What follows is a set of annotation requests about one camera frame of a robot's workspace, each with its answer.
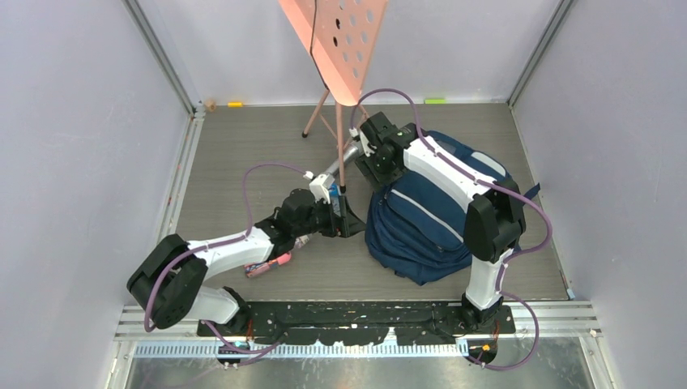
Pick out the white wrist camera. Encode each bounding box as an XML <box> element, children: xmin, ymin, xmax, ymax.
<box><xmin>303</xmin><ymin>171</ymin><xmax>335</xmax><ymax>203</ymax></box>
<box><xmin>349</xmin><ymin>127</ymin><xmax>374</xmax><ymax>157</ymax></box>

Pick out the navy blue student backpack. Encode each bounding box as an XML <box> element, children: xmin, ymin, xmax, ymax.
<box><xmin>365</xmin><ymin>130</ymin><xmax>540</xmax><ymax>285</ymax></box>

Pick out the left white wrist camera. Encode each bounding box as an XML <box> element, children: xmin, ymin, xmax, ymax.
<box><xmin>303</xmin><ymin>171</ymin><xmax>335</xmax><ymax>203</ymax></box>

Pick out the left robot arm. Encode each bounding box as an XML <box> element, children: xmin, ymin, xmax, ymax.
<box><xmin>126</xmin><ymin>189</ymin><xmax>365</xmax><ymax>336</ymax></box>

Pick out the small purple glitter jar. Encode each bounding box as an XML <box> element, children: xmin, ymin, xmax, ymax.
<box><xmin>293</xmin><ymin>234</ymin><xmax>312</xmax><ymax>250</ymax></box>

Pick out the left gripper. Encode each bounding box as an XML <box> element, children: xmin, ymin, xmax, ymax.
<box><xmin>292</xmin><ymin>195</ymin><xmax>365</xmax><ymax>238</ymax></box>

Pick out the silver microphone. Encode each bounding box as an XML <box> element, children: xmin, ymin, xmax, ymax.
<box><xmin>322</xmin><ymin>141</ymin><xmax>364</xmax><ymax>177</ymax></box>

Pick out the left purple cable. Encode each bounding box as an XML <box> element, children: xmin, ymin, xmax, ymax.
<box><xmin>143</xmin><ymin>162</ymin><xmax>315</xmax><ymax>367</ymax></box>

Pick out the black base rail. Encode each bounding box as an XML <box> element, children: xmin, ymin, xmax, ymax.
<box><xmin>196</xmin><ymin>300</ymin><xmax>514</xmax><ymax>346</ymax></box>

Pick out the pink music stand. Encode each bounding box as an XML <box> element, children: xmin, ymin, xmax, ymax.
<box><xmin>279</xmin><ymin>0</ymin><xmax>389</xmax><ymax>190</ymax></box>

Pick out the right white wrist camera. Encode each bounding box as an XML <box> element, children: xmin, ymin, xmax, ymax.
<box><xmin>349</xmin><ymin>127</ymin><xmax>374</xmax><ymax>157</ymax></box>

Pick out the small wooden block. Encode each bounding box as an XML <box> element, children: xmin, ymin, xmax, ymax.
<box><xmin>203</xmin><ymin>99</ymin><xmax>217</xmax><ymax>113</ymax></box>

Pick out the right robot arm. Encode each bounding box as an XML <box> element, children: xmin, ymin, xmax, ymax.
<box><xmin>351</xmin><ymin>113</ymin><xmax>527</xmax><ymax>333</ymax></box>

